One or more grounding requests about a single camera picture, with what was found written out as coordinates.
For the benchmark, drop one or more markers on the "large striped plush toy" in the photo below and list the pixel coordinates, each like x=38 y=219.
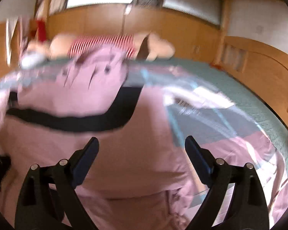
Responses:
x=143 y=46

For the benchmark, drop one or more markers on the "red hanging item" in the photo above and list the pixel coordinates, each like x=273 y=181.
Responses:
x=41 y=30

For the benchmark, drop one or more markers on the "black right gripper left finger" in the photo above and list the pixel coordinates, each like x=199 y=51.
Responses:
x=48 y=200

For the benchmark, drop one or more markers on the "wooden bed headboard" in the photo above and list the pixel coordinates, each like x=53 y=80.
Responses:
x=261 y=68

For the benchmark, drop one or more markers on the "wooden wardrobe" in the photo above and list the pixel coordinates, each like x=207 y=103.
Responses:
x=192 y=37

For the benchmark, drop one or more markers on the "white hanging cloth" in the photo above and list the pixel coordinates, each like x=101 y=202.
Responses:
x=11 y=24

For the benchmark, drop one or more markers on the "plaid pink grey quilt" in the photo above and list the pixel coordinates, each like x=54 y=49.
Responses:
x=142 y=178

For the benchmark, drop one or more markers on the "pink jacket with black stripe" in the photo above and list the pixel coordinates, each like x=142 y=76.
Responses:
x=140 y=178

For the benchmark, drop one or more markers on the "white round pillow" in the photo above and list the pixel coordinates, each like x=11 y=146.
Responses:
x=30 y=60

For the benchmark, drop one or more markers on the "green bed sheet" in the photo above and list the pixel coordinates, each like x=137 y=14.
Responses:
x=254 y=95

